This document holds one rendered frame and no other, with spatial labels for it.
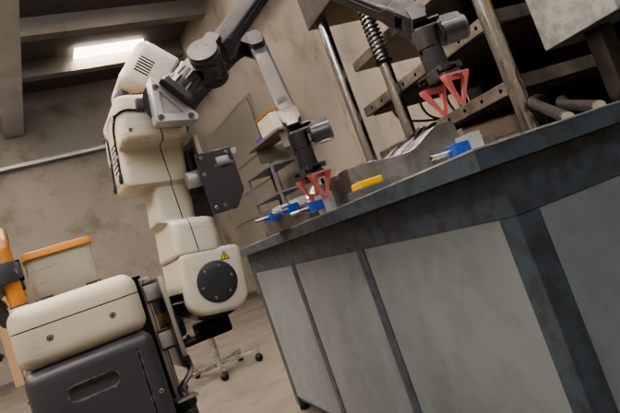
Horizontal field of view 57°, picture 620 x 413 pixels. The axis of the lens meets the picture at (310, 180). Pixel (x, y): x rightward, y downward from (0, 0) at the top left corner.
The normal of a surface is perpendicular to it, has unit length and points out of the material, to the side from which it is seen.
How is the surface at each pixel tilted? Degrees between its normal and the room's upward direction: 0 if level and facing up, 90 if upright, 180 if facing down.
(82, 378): 90
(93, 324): 90
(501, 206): 90
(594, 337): 90
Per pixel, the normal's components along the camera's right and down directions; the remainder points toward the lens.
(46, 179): 0.42, -0.23
